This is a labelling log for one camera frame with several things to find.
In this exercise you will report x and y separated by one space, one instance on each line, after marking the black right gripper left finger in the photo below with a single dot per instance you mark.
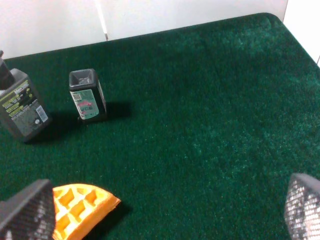
29 214

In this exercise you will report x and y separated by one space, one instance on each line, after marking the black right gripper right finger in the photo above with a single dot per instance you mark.
302 207

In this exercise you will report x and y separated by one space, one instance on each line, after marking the small black box bottle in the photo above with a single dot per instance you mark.
87 95

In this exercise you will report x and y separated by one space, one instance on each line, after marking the orange waffle toy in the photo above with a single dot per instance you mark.
79 208

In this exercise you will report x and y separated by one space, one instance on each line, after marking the grey bottle black cap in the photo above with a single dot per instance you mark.
22 110

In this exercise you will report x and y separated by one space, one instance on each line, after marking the green carpet mat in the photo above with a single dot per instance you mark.
204 127

